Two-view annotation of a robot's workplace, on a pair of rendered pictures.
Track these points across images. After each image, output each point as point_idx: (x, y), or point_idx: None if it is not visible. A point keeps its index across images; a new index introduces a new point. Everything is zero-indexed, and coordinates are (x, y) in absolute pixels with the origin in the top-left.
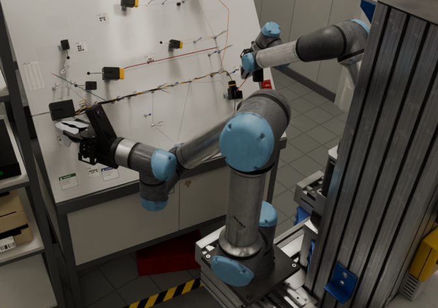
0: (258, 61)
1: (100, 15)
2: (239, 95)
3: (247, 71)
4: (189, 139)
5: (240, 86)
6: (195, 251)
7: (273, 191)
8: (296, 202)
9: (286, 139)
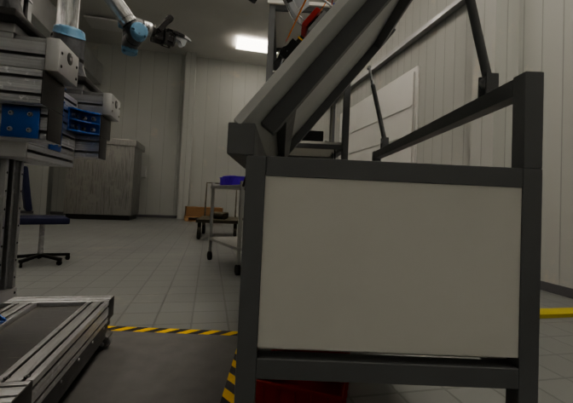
0: None
1: None
2: (283, 49)
3: (284, 0)
4: None
5: (288, 35)
6: (119, 112)
7: (238, 325)
8: (71, 86)
9: (228, 123)
